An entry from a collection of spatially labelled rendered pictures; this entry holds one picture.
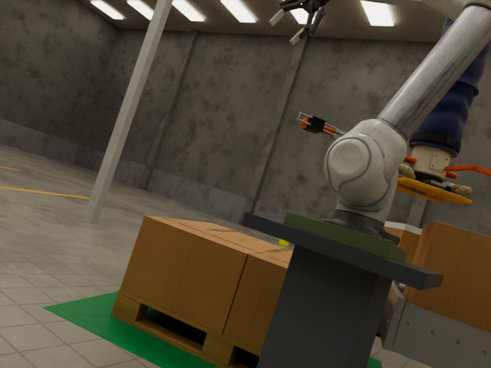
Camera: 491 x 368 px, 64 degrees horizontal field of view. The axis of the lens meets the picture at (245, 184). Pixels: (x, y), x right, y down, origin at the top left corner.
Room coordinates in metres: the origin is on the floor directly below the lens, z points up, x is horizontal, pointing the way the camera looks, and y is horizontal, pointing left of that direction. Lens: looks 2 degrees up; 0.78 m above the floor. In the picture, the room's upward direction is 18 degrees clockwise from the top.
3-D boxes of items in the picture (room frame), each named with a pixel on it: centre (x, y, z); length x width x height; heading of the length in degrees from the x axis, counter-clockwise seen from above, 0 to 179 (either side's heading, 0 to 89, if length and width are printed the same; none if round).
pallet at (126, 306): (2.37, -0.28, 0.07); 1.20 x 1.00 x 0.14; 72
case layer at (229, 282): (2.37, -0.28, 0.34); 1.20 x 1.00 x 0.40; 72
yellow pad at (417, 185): (1.79, -0.82, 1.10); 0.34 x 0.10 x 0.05; 98
